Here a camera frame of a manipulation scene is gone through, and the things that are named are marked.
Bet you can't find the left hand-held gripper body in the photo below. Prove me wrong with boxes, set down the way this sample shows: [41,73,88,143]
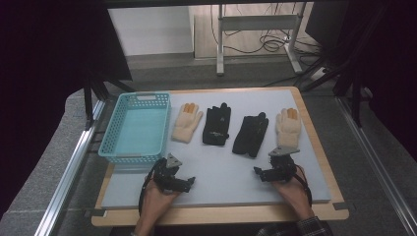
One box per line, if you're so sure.
[152,152,190,194]

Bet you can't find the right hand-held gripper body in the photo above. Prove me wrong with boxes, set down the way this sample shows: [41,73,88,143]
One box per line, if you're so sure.
[261,145,301,184]

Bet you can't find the plain black glove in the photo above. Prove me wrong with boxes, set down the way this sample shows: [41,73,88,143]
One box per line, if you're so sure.
[231,111,269,158]

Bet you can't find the cream knit glove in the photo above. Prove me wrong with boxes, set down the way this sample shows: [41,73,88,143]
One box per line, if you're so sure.
[171,102,205,145]
[274,107,302,150]

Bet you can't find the teal plastic basket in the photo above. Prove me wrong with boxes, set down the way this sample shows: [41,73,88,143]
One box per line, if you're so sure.
[97,91,172,165]

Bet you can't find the black glove with white print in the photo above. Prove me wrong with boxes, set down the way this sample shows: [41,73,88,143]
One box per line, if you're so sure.
[202,102,232,147]

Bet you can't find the person's left hand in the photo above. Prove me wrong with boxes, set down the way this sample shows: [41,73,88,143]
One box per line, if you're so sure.
[140,178,181,220]

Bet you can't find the person's right hand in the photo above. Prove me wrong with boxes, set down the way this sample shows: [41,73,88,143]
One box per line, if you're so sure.
[270,166,315,222]

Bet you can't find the grey foam mat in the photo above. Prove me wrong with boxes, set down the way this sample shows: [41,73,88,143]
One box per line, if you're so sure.
[100,88,332,210]

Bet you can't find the white power strip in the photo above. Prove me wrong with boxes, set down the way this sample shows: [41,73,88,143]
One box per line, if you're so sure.
[309,66,328,82]

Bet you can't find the black stand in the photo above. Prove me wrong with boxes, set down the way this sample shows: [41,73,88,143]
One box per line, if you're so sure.
[294,3,392,129]
[83,69,136,130]

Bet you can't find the white panel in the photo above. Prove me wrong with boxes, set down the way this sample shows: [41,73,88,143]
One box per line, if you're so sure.
[107,5,195,57]

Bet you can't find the dark curtain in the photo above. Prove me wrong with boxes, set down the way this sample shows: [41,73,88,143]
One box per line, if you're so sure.
[0,0,134,219]
[305,0,417,163]

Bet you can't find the left hand-held gripper black cable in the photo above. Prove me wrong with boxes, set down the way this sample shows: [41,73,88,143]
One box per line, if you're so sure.
[138,158,166,215]

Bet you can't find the hand-held gripper black cable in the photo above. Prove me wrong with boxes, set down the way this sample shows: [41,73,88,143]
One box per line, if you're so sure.
[292,163,314,208]
[138,158,166,215]

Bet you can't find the right hand-held gripper black cable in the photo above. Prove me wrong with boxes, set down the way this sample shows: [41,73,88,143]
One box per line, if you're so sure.
[292,163,314,208]

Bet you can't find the aluminium rail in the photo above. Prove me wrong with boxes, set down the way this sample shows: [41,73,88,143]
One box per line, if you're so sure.
[33,98,108,236]
[334,95,417,232]

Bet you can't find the black floor cables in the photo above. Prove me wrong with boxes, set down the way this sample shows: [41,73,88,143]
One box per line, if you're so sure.
[209,3,324,56]

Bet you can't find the white metal desk frame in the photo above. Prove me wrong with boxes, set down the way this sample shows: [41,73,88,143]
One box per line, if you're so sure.
[215,3,305,78]

